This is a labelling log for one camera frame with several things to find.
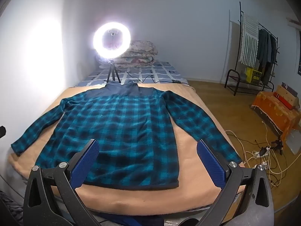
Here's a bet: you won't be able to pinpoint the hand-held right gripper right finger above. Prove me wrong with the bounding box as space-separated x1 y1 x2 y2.
196 139 274 226

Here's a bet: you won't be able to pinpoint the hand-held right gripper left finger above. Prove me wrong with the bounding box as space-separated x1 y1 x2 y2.
23 139 104 226

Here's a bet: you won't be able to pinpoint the teal plaid fleece shirt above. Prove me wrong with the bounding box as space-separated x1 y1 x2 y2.
11 80 242 191

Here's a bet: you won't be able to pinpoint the black metal clothes rack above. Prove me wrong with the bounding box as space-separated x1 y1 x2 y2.
224 1 280 96

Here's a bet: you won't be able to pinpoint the white power strip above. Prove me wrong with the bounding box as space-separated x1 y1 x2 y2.
253 149 270 159

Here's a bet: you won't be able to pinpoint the small black clamp stand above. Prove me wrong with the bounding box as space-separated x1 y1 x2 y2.
270 140 284 156

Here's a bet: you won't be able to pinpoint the tan blanket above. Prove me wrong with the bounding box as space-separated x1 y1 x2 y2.
7 82 246 224

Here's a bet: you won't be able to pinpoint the orange floral cloth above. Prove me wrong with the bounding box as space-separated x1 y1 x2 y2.
250 91 301 142

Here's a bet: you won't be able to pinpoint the grey plastic bag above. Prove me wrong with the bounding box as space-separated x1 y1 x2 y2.
286 129 301 155

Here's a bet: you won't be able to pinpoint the black tripod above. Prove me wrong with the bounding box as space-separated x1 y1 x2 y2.
107 58 121 84

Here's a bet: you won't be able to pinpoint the red box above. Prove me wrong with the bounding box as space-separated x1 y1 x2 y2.
273 92 295 110

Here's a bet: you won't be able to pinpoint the yellow crate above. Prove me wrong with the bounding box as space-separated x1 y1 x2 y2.
246 67 262 84

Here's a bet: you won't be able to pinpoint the wooden box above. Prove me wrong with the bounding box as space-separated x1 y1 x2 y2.
275 85 299 111

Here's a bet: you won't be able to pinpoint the blue patterned bed sheet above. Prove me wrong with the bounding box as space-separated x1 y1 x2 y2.
69 60 190 89

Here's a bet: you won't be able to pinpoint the dark flat box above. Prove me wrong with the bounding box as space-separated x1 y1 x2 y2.
281 82 299 98

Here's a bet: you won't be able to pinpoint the dark hanging coat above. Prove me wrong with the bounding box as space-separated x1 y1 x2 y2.
265 32 278 85

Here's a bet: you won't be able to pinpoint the stack of floral quilts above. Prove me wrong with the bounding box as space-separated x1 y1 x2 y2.
96 40 157 69

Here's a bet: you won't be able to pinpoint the white striped hanging cloth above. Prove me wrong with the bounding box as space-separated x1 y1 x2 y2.
240 12 259 67

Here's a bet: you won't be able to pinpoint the power strips and cables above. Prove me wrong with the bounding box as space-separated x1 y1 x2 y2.
224 120 283 187

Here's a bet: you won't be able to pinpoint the black ring light cable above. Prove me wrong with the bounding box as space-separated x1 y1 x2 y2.
116 71 181 84

